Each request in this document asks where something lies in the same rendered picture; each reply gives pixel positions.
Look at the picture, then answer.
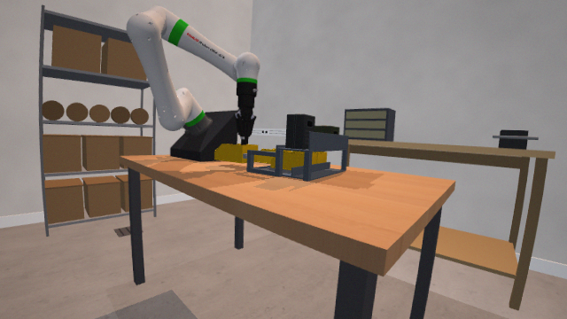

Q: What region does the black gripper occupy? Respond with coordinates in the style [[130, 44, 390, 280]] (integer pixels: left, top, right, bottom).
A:
[[234, 95, 256, 145]]

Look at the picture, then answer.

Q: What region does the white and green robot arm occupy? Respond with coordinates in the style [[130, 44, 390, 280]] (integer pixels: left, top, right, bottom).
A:
[[127, 6, 260, 136]]

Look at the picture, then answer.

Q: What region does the yellow open-front bin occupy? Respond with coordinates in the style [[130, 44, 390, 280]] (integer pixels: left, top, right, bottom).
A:
[[214, 144, 258, 163], [271, 151, 317, 170], [316, 152, 327, 164], [258, 148, 291, 164]]

